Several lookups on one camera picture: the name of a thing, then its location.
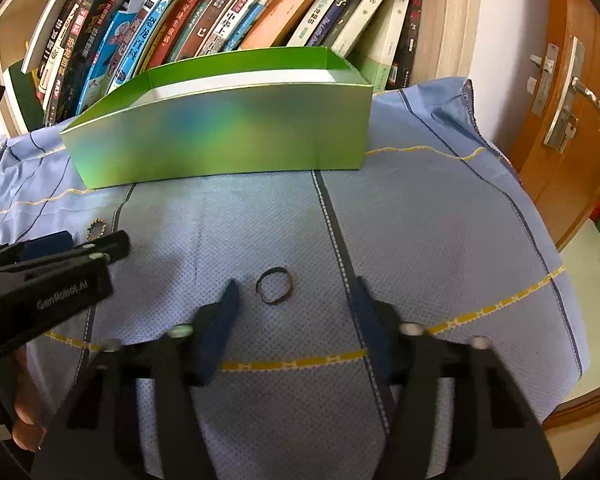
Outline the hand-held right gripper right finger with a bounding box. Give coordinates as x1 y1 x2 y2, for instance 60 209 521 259
352 277 562 480

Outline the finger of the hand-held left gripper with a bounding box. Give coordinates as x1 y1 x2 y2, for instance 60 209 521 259
0 231 132 278
0 231 73 268

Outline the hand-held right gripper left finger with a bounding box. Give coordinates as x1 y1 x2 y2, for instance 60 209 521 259
32 279 240 480

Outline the dark metal ring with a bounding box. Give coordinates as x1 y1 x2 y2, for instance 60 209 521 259
255 267 295 306

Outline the green cardboard box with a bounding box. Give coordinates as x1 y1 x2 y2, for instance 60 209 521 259
60 46 373 190

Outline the person's left hand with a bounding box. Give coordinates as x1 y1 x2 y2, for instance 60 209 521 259
12 347 46 454

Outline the blue cloth with yellow lines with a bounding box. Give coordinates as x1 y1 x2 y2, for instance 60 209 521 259
0 77 592 480

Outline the brown wooden door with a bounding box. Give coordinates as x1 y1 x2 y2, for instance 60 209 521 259
509 0 600 252

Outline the beige wooden bookshelf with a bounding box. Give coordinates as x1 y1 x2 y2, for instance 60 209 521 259
0 0 483 137

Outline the silver door latch plate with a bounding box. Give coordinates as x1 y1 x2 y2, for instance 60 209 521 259
527 44 561 117

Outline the row of upright books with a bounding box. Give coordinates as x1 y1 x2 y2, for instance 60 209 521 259
20 0 427 127

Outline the silver door handle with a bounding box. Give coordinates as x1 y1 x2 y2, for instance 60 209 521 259
543 36 600 155

